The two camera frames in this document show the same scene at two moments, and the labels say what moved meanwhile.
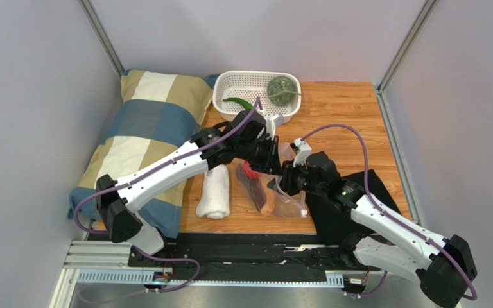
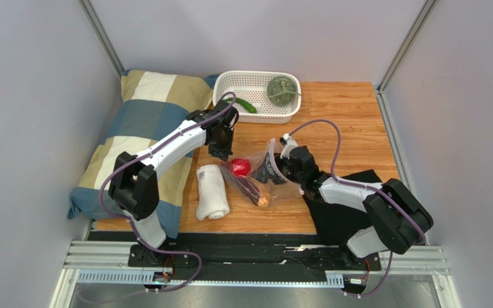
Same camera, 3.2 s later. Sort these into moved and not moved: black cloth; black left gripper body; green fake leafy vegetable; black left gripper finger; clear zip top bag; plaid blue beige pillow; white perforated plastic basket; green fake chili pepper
Moved: black left gripper body; clear zip top bag; black left gripper finger
Not moved: black cloth; green fake leafy vegetable; plaid blue beige pillow; white perforated plastic basket; green fake chili pepper
